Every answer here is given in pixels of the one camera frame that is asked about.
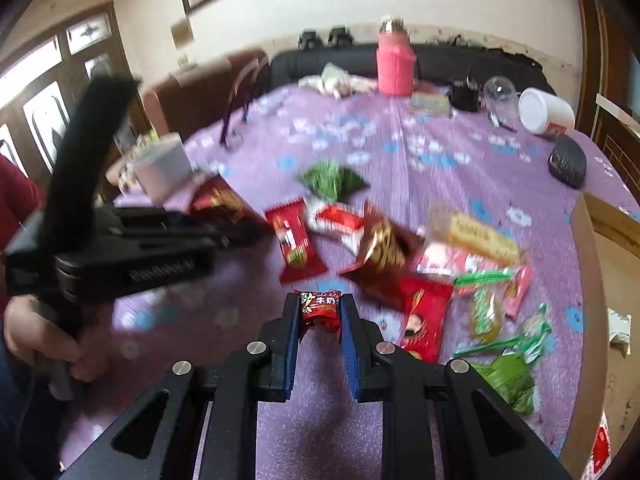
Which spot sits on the black glasses case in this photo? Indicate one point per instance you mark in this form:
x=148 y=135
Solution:
x=567 y=162

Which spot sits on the green pea snack packet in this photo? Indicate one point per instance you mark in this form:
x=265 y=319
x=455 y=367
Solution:
x=331 y=181

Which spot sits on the small black cup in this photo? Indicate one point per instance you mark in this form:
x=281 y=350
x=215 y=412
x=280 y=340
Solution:
x=465 y=95

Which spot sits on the green striped jelly candy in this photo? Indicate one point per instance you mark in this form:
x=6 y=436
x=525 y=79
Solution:
x=486 y=315

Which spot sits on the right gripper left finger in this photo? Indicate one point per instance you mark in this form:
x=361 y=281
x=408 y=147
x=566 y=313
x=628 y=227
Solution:
x=276 y=377

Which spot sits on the green wrapped candy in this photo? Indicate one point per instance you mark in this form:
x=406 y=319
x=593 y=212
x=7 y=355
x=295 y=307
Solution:
x=534 y=331

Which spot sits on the white cloth gloves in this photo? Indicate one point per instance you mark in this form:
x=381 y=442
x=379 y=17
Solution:
x=338 y=84

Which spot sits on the white enamel mug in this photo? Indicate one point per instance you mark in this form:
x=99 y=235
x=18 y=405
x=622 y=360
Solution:
x=155 y=166

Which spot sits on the red long snack packet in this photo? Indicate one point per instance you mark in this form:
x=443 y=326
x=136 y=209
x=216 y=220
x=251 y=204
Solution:
x=426 y=304
x=301 y=260

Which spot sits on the white cake packet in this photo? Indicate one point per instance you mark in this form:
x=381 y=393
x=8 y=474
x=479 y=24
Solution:
x=619 y=331

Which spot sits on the purple framed eyeglasses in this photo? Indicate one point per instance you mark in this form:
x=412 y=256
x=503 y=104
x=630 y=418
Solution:
x=250 y=83

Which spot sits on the wooden cabinet counter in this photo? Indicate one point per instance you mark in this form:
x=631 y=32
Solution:
x=603 y=112

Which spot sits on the black leather sofa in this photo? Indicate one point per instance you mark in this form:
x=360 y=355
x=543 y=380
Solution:
x=440 y=63

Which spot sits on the white plastic jar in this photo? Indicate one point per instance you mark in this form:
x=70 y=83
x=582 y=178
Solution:
x=544 y=114

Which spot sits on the small notebook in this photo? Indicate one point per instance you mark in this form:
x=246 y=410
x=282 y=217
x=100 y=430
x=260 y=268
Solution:
x=431 y=104

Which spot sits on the clear plastic cup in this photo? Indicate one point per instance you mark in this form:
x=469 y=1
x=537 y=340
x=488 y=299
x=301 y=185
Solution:
x=501 y=98

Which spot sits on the red white rice cracker packet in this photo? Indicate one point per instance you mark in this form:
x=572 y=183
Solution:
x=334 y=220

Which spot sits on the dark red foil snack bag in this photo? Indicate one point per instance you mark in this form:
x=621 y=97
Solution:
x=216 y=203

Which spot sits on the pink cartoon snack packet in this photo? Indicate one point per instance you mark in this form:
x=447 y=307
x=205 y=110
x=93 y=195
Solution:
x=469 y=272

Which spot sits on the person's left hand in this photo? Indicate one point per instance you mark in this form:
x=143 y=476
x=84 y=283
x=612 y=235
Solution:
x=28 y=335

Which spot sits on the small red candy packet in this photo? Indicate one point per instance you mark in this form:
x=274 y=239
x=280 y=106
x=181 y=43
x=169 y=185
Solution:
x=320 y=311

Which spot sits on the pink knit-sleeved bottle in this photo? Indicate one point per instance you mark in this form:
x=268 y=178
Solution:
x=395 y=57

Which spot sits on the yellow cheese biscuit packet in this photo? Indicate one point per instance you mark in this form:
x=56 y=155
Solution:
x=458 y=229

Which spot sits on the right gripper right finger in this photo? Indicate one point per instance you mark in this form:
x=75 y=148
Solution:
x=364 y=371

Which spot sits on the purple floral tablecloth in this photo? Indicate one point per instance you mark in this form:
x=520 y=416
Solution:
x=189 y=386

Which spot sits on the red white flat packet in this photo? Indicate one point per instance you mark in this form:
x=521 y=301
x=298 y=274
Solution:
x=601 y=453

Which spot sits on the cardboard box tray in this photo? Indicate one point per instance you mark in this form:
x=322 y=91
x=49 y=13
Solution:
x=607 y=247

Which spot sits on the brown wooden chair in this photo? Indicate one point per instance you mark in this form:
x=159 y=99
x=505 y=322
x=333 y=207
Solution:
x=194 y=98

